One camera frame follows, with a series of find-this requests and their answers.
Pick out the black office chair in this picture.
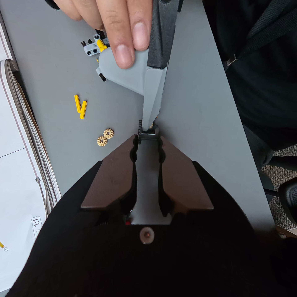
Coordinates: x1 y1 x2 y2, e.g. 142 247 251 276
260 158 297 224

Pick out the person's right hand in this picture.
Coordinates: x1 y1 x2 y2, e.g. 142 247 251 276
53 0 153 69

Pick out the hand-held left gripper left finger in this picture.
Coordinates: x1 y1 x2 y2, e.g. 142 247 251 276
80 134 140 216

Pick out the light grey lego frame assembly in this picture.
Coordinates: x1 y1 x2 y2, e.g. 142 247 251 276
81 34 110 82

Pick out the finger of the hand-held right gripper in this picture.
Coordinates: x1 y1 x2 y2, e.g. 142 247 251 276
142 67 168 130

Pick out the dark grey lego differential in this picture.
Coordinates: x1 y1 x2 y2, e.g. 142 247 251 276
138 119 160 144

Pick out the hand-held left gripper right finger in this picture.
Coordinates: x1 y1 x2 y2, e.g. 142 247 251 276
158 135 215 218

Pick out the white instruction booklet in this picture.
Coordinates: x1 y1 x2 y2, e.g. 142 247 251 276
0 21 62 296

